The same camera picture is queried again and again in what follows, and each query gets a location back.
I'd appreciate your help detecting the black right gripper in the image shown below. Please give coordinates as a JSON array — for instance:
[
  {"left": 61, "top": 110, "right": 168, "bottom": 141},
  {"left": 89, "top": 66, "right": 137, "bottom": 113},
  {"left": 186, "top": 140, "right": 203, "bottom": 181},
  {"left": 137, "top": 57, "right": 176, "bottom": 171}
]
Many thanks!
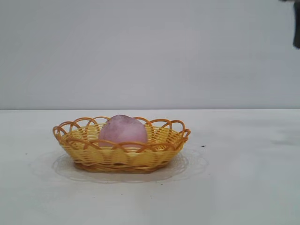
[{"left": 279, "top": 0, "right": 300, "bottom": 50}]

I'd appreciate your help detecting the pink peach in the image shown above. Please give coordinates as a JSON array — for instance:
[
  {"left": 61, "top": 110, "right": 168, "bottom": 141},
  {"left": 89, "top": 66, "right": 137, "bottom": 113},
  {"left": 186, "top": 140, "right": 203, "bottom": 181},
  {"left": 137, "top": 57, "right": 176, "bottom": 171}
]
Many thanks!
[{"left": 97, "top": 114, "right": 149, "bottom": 150}]

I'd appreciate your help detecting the yellow woven wicker basket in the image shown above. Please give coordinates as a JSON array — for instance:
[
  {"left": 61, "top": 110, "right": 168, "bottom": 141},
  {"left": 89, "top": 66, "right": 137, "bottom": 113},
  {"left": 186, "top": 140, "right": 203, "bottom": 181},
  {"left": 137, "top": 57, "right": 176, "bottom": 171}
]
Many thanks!
[{"left": 52, "top": 115, "right": 192, "bottom": 174}]

